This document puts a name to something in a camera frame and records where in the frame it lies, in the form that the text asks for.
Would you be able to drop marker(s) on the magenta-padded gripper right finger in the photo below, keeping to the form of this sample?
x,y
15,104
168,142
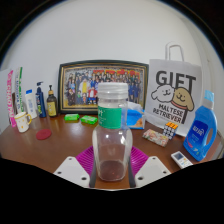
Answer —
x,y
152,168

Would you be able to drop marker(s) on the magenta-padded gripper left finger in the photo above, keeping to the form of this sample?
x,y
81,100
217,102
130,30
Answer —
x,y
71,168

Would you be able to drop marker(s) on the clear bottle with green label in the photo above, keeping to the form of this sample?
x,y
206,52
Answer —
x,y
112,143

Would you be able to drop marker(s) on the white remote control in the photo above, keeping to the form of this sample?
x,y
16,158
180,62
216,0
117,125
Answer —
x,y
181,160

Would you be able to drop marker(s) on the speckled candy pack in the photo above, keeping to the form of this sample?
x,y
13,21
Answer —
x,y
155,137

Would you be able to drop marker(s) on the colourful puzzle cube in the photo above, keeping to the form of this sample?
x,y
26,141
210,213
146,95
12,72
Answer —
x,y
170,130

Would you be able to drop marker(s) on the flat round red coaster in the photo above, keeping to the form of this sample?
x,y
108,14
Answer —
x,y
43,134

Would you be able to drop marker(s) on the small green pack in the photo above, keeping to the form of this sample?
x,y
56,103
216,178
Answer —
x,y
89,119
71,117

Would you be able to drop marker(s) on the blue tissue pack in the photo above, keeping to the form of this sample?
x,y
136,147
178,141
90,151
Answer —
x,y
136,118

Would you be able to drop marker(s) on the blue detergent bottle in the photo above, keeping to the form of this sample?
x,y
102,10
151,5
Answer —
x,y
200,133

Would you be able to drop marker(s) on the amber pump bottle yellow label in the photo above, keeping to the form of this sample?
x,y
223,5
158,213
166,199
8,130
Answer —
x,y
51,106

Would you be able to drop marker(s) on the white mug with yellow rim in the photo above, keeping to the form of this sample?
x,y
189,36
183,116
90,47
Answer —
x,y
22,122

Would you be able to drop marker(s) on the dark blue pump bottle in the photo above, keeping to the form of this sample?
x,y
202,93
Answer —
x,y
41,105

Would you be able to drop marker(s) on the white lotion bottle blue cap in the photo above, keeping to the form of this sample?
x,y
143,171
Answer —
x,y
31,105

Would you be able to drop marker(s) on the white paper gift bag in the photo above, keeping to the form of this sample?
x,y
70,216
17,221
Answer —
x,y
173,90

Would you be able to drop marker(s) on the framed group photo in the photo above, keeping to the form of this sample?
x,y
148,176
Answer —
x,y
80,83

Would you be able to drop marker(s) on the pink shuttlecock tube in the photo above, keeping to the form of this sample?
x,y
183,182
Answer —
x,y
11,100

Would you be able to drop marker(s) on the white and green shuttlecock tube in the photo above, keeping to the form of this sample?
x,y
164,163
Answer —
x,y
19,90

